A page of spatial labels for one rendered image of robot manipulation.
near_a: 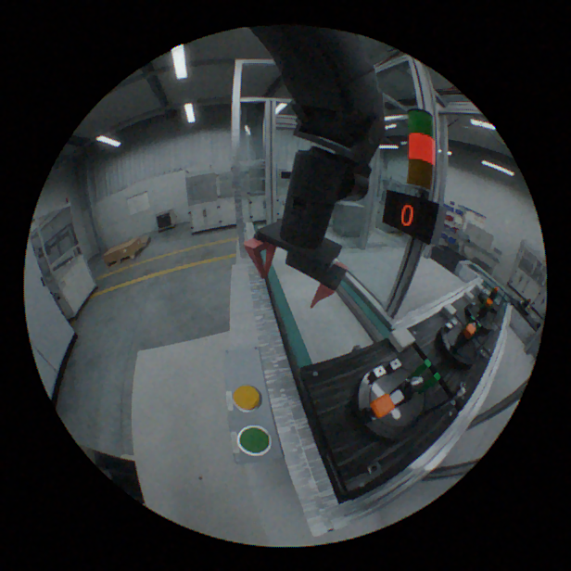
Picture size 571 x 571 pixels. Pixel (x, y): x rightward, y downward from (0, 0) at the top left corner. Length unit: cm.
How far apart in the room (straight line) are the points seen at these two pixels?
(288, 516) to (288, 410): 24
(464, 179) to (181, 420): 1138
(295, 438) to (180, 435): 25
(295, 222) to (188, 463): 46
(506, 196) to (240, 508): 1120
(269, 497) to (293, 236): 43
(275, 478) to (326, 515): 13
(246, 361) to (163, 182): 826
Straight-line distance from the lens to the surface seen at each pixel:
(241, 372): 30
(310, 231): 19
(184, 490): 44
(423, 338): 43
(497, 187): 1102
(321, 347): 38
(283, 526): 41
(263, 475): 37
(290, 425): 28
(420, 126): 36
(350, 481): 28
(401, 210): 34
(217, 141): 839
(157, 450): 46
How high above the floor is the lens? 123
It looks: 35 degrees down
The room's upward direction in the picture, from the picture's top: straight up
